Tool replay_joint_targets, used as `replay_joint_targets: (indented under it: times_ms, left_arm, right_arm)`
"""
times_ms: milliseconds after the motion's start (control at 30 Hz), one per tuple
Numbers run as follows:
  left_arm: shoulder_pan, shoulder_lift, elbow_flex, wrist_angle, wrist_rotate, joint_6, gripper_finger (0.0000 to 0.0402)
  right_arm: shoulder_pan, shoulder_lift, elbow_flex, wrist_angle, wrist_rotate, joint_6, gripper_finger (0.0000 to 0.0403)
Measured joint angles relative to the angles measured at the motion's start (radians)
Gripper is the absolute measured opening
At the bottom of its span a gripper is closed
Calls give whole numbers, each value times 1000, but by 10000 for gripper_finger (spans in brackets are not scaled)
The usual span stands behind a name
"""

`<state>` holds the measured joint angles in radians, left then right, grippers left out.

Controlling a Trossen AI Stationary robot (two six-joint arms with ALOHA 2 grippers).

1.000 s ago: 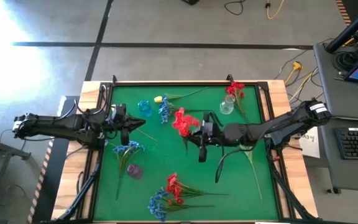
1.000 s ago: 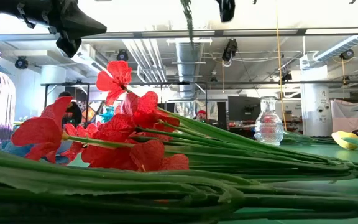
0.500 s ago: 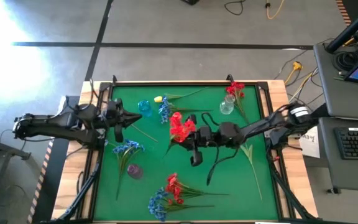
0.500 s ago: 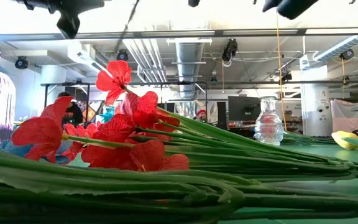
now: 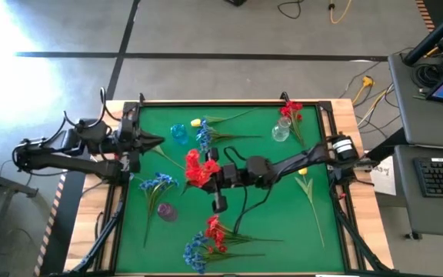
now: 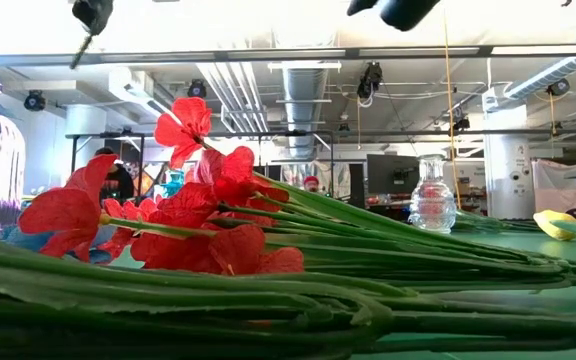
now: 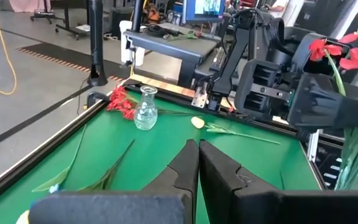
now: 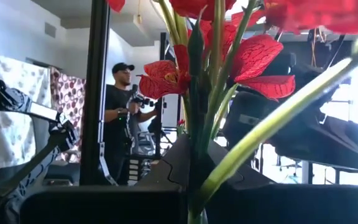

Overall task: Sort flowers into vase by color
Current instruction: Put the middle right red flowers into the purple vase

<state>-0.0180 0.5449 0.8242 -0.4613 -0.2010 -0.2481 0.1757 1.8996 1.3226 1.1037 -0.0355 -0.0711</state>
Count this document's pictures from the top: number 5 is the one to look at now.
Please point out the black computer keyboard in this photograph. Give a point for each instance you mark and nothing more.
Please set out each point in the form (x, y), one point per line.
(442, 177)

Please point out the clear glass vase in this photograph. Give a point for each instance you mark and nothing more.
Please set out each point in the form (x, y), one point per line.
(281, 131)

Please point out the red artificial flower bunch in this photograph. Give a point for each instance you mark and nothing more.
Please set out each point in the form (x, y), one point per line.
(214, 232)
(198, 173)
(290, 107)

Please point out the black striped-edge floor mat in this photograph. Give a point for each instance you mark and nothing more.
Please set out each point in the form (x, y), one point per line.
(62, 231)
(425, 15)

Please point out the blue glass vase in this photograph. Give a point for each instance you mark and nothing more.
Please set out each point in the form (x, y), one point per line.
(179, 133)

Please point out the black monitor pole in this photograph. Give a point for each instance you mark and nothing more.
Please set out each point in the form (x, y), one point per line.
(433, 36)

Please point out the green table mat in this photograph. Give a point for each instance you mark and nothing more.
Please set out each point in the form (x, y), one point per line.
(275, 215)

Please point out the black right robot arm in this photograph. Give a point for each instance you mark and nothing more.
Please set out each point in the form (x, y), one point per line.
(294, 159)

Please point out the black table clamp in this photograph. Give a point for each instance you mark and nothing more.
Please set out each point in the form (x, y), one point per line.
(284, 96)
(141, 97)

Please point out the small red connector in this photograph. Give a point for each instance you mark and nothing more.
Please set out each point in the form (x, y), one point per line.
(342, 196)

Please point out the silver mounting bracket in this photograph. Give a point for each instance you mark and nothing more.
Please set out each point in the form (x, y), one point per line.
(362, 163)

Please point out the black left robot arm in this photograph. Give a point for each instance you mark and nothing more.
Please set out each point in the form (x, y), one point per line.
(71, 163)

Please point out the black aluminium table frame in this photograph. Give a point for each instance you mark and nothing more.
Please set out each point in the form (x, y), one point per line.
(325, 107)

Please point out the grey computer desk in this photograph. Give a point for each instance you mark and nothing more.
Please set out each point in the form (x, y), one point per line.
(417, 119)

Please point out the black floor stand post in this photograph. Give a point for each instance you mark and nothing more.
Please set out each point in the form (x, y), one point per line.
(236, 2)

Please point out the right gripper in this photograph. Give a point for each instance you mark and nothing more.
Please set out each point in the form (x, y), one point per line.
(231, 175)

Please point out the white paper sheet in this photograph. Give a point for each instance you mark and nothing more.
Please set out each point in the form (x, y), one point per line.
(383, 177)

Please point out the purple glass vase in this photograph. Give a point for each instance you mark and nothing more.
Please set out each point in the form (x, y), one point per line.
(167, 212)

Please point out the blue artificial flower bunch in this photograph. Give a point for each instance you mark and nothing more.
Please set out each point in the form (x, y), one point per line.
(205, 136)
(194, 257)
(164, 179)

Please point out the yellow artificial tulip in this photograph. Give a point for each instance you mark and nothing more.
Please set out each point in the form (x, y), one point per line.
(195, 122)
(303, 171)
(160, 151)

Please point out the grey metal stand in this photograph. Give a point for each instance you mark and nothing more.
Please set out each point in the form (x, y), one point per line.
(10, 184)

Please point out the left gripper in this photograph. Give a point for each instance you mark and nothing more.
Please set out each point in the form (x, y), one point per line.
(129, 142)

